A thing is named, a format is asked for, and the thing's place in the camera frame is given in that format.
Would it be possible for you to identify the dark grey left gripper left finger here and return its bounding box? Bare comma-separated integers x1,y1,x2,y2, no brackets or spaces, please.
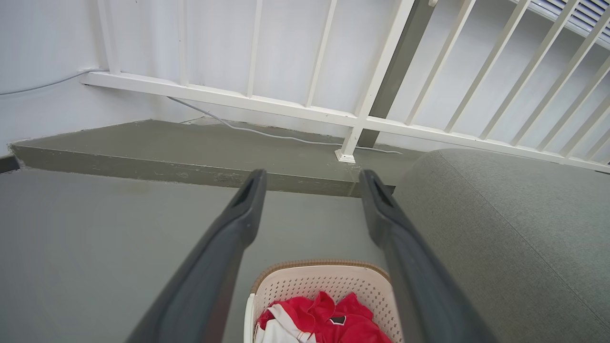
125,169,268,343

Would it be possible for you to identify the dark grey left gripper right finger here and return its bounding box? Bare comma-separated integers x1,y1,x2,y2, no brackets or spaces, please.
359,169,499,343

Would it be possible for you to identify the cream laundry basket brown rim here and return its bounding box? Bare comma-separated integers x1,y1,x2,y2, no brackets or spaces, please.
243,259,406,343

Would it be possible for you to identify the white garment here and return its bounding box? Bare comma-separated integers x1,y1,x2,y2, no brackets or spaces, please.
254,304,318,343

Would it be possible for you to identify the red garment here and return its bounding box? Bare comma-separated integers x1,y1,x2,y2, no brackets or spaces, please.
256,291,392,343

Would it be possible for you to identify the grey fabric sofa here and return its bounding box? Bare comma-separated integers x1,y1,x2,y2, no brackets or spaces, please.
393,148,610,343

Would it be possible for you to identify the white metal railing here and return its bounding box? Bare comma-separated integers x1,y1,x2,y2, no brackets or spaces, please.
79,0,610,173

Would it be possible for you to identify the dark grey pillar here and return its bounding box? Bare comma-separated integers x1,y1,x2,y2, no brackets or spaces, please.
357,0,437,149

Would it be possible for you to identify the white louvred vent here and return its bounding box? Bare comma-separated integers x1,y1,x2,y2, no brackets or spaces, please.
515,0,610,50

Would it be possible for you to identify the light grey floor cable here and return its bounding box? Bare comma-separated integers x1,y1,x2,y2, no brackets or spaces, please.
0,69,403,155

